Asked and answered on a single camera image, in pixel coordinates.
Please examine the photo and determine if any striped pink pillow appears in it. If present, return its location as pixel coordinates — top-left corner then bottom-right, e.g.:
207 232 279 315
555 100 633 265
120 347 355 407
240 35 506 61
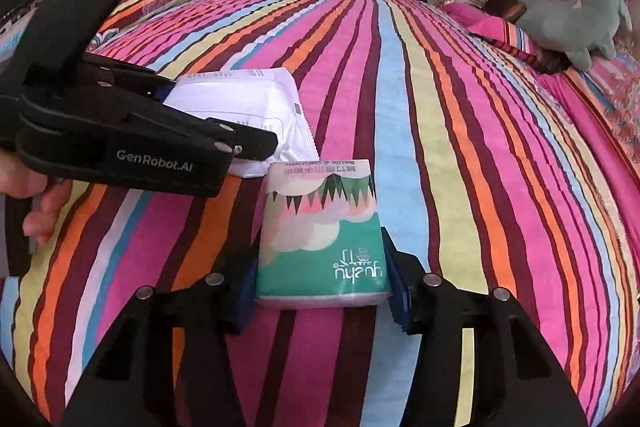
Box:
442 2 571 72

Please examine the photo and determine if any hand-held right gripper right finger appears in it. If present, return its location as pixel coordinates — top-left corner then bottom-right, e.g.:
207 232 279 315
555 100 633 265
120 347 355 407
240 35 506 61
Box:
382 229 588 427

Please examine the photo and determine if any green tissue pack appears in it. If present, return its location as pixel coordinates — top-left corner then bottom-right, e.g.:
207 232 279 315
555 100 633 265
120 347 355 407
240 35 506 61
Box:
255 159 392 310

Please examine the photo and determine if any floral pink pillow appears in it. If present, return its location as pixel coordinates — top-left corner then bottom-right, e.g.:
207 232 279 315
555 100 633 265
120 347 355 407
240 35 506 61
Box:
540 52 640 202

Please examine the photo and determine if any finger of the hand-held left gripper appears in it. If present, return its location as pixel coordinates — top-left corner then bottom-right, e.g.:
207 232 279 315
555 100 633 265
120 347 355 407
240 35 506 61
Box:
82 53 177 102
150 103 279 162

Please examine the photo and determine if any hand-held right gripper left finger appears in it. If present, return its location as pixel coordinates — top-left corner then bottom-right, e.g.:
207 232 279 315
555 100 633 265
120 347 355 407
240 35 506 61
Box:
62 252 261 427

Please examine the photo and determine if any person's left hand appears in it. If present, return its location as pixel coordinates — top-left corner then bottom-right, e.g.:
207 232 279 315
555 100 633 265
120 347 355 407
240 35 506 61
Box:
0 146 75 246

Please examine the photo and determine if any green plush toy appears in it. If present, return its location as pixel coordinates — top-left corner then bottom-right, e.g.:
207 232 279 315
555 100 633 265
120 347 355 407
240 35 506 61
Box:
485 0 633 72

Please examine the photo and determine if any striped multicolour bed blanket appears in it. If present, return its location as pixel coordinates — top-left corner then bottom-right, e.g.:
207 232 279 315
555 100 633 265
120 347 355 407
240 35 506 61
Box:
0 0 640 427

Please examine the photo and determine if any white plastic package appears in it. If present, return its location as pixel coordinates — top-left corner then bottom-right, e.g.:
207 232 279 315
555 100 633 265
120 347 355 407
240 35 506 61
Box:
162 68 319 178

